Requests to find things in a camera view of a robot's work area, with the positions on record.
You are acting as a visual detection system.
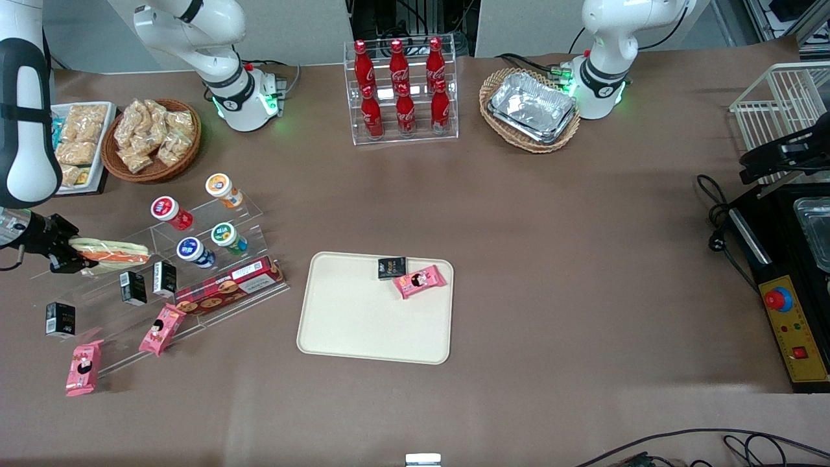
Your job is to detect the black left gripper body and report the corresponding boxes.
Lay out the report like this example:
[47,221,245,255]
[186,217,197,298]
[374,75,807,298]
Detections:
[778,123,830,171]

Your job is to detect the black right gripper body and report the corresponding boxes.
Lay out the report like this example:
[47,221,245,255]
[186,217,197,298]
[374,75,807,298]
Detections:
[19,211,65,263]

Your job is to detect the sandwich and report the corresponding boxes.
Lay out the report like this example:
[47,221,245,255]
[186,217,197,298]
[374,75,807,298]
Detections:
[68,237,151,273]

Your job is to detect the foil tray in machine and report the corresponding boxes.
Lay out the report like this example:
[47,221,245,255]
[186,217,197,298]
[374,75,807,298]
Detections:
[792,197,830,273]

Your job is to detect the white rectangular snack tray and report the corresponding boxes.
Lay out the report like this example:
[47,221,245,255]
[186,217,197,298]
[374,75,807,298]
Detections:
[51,102,117,195]

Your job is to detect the cream plastic tray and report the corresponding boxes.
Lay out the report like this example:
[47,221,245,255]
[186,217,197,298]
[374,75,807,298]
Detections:
[296,251,455,366]

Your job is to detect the black sealing machine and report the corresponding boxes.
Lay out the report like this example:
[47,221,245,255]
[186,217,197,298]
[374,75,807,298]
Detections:
[726,180,830,394]

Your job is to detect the clear bag of crackers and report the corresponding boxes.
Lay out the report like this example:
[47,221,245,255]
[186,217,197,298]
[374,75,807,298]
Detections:
[158,133,190,168]
[115,104,147,150]
[133,99,168,140]
[165,110,195,140]
[119,146,154,174]

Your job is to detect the dark wicker basket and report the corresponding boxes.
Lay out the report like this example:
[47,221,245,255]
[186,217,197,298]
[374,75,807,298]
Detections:
[101,99,202,184]

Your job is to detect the pink snack packet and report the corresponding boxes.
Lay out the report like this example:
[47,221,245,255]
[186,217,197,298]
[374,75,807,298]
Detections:
[65,339,104,398]
[392,265,448,300]
[138,304,187,357]

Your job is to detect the red lid cup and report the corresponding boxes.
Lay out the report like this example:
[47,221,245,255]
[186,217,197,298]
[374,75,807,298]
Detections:
[150,196,194,232]

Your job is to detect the blue lid cup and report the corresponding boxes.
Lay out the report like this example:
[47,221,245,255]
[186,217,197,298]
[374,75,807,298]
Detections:
[176,237,217,269]

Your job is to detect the red emergency stop button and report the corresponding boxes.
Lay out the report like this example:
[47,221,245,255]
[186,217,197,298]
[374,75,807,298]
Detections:
[764,285,794,313]

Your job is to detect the red biscuit box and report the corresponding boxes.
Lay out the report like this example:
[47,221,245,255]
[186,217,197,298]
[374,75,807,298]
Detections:
[174,256,286,317]

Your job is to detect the green lid cup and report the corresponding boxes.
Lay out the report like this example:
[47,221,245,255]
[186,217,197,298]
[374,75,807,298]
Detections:
[211,222,249,256]

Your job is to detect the orange lid cup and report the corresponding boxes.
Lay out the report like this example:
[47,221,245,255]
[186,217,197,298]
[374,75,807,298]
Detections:
[206,173,244,210]

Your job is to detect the clear acrylic tiered stand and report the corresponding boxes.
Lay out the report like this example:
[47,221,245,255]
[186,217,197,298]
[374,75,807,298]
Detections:
[29,193,291,378]

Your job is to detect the light wicker basket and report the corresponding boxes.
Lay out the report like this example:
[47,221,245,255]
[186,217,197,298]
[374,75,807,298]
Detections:
[479,67,581,154]

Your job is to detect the stack of foil trays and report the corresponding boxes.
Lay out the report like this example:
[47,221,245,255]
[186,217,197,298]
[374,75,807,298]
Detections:
[488,71,578,145]

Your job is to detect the clear acrylic bottle rack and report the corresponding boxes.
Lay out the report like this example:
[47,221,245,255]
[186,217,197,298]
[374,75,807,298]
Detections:
[344,34,459,146]

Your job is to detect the red cola bottle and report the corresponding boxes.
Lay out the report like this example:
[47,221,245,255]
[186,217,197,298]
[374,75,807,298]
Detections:
[389,40,410,95]
[361,86,385,139]
[431,80,451,134]
[396,83,417,136]
[426,37,447,91]
[354,40,377,98]

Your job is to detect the black power cable with plug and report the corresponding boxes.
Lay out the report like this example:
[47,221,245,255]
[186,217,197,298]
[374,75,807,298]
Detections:
[696,174,763,293]

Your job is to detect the white wire basket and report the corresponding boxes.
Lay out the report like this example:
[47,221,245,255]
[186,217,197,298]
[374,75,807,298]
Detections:
[729,62,830,186]

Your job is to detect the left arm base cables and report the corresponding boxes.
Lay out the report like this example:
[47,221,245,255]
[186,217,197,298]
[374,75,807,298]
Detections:
[496,52,575,84]

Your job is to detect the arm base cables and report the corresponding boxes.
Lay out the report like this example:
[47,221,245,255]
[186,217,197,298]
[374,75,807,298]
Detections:
[243,58,302,99]
[496,52,575,84]

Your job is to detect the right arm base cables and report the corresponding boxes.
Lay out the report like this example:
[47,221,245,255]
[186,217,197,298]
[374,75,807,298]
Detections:
[243,58,302,99]

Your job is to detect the long black cable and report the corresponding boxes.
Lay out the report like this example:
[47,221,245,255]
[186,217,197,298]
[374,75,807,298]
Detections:
[574,428,830,467]

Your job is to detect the looped black cable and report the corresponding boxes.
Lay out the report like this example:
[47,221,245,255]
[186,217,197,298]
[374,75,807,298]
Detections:
[723,433,830,467]

